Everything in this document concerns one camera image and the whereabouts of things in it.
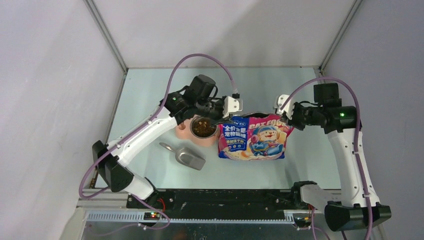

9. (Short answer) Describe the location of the colourful cat food bag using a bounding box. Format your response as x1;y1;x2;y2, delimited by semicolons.
218;112;294;161

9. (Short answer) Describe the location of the metal food scoop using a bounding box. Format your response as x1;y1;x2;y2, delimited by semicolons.
159;142;206;171

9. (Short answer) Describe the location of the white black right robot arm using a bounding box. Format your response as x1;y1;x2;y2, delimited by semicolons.
276;83;392;232

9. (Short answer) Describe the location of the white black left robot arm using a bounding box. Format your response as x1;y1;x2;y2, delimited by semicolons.
92;74;231;208

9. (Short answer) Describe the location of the pink double pet bowl stand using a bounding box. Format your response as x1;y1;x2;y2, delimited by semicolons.
174;115;220;147

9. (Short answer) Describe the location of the kibble in near bowl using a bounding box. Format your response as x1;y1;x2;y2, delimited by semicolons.
192;117;218;137

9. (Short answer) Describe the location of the steel bowl near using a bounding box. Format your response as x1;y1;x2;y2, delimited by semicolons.
189;115;220;139

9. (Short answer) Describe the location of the right controller board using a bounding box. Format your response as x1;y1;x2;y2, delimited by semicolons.
292;216;312;229

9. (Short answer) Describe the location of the controller board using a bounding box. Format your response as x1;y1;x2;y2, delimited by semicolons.
143;211;162;221
292;216;312;229

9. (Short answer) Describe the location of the left controller board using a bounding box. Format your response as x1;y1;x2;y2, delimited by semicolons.
143;211;162;221

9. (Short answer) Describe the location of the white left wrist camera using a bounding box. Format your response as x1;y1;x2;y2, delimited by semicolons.
222;96;243;119

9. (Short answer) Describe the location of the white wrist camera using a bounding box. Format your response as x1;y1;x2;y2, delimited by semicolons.
222;96;243;119
273;94;294;120

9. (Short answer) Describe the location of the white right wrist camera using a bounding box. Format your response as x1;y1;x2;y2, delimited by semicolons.
273;94;294;120

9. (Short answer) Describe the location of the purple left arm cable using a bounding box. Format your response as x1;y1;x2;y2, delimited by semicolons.
78;53;240;199

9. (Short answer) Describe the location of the aluminium frame rail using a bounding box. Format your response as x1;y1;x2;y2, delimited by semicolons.
83;192;312;224

